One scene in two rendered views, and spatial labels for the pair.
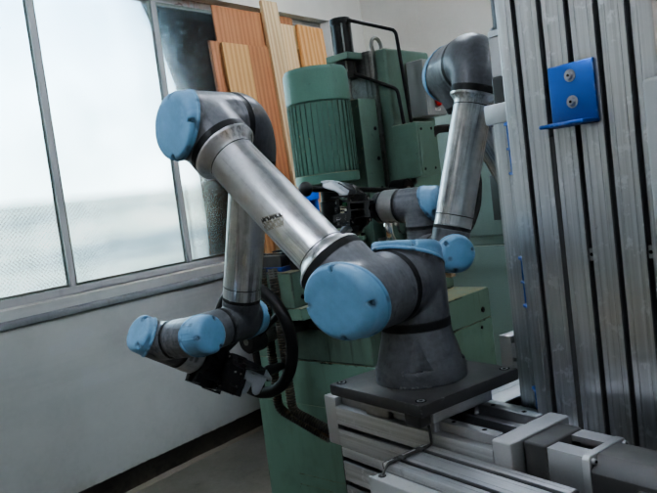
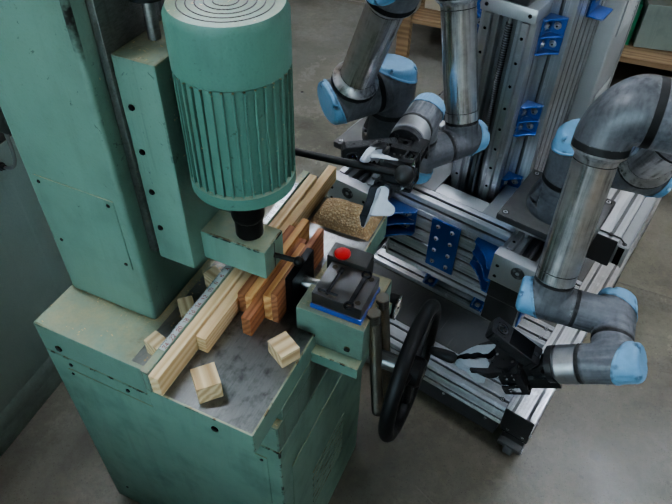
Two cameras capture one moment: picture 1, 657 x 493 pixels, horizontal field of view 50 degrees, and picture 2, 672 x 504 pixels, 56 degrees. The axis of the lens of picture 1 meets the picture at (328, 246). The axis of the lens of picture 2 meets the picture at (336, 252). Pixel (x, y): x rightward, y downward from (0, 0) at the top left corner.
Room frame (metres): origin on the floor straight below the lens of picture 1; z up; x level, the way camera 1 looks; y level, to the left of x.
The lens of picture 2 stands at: (2.05, 0.83, 1.84)
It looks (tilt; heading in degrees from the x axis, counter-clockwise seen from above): 45 degrees down; 251
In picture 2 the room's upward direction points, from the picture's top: 2 degrees clockwise
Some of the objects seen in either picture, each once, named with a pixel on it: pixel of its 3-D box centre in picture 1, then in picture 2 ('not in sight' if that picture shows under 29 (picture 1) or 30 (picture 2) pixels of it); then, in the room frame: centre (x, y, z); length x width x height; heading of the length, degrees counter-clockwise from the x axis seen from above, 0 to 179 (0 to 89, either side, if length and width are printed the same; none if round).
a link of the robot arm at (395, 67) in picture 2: not in sight; (391, 83); (1.44, -0.52, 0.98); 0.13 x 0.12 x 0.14; 12
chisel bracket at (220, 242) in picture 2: not in sight; (243, 245); (1.94, -0.04, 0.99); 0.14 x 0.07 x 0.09; 137
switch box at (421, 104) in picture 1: (426, 89); not in sight; (2.06, -0.34, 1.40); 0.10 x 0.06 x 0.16; 137
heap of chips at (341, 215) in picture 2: not in sight; (347, 212); (1.69, -0.15, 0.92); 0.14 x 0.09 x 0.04; 137
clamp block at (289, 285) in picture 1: (291, 286); (344, 308); (1.78, 0.11, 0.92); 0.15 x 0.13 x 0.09; 47
